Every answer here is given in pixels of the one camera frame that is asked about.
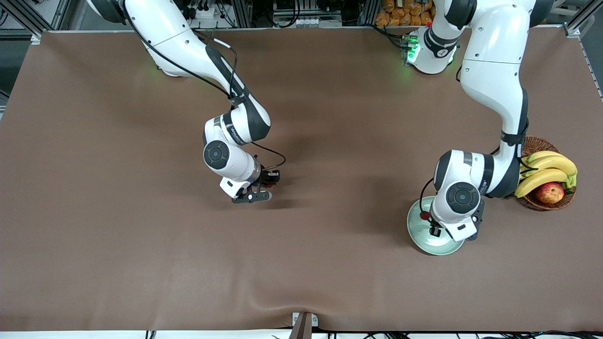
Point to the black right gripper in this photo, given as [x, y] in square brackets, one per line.
[266, 178]

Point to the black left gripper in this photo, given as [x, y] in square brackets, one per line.
[435, 231]

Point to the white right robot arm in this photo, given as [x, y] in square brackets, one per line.
[174, 33]

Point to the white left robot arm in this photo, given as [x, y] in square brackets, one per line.
[494, 56]

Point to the light green plate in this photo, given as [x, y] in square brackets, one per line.
[417, 230]

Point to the long yellow banana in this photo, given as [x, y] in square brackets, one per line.
[541, 180]
[556, 164]

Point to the red yellow apple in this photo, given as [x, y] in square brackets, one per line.
[550, 193]

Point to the medium green-tipped banana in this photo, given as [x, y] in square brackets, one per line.
[544, 155]

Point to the brown table cloth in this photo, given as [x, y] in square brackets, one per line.
[301, 263]

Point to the brown wicker basket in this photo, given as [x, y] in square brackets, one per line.
[541, 143]

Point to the white power strip with plugs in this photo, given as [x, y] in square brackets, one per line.
[202, 12]

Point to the orange toy food pile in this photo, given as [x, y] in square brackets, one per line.
[405, 13]

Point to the metal table bracket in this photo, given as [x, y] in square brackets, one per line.
[305, 325]

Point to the aluminium frame post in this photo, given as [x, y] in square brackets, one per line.
[242, 14]

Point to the aluminium frame corner rail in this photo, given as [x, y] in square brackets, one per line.
[572, 29]

